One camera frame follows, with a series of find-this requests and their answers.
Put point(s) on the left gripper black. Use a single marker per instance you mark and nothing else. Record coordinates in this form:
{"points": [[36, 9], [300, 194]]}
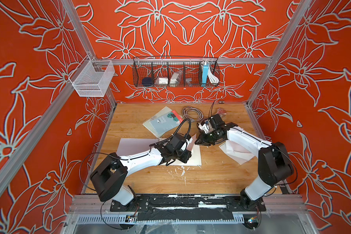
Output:
{"points": [[187, 154]]}

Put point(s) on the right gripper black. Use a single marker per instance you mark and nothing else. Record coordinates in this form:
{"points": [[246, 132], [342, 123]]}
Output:
{"points": [[202, 141]]}

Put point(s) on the teal steno notes notebook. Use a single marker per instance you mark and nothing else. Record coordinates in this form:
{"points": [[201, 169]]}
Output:
{"points": [[169, 121]]}

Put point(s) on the torn white notebook page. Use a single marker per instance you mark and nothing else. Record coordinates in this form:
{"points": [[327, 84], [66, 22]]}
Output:
{"points": [[236, 152]]}

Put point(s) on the white sticker picture notebook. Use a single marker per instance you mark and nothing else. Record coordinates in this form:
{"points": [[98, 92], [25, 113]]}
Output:
{"points": [[132, 146]]}

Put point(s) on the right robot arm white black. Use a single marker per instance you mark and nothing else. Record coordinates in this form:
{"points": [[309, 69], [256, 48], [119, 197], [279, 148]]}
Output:
{"points": [[274, 164]]}

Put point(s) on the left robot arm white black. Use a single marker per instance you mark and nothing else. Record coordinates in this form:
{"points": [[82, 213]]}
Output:
{"points": [[109, 176]]}

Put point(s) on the light blue box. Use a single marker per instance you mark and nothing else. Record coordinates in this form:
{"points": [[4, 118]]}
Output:
{"points": [[205, 69]]}

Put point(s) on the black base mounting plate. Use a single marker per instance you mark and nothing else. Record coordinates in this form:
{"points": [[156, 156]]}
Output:
{"points": [[172, 207]]}

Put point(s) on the clear plastic bag in basket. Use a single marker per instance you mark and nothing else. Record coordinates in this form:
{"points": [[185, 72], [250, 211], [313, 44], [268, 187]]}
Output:
{"points": [[176, 79]]}

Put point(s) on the white small box in basket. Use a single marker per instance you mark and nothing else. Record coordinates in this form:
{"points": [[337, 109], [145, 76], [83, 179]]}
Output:
{"points": [[161, 81]]}

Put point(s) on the dark round object in basket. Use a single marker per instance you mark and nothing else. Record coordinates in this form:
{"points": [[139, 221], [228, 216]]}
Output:
{"points": [[147, 82]]}

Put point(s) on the black wire wall basket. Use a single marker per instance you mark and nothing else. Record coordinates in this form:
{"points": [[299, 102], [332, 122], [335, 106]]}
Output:
{"points": [[176, 71]]}

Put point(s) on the white wire basket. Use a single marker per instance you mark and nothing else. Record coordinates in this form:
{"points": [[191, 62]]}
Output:
{"points": [[93, 80]]}

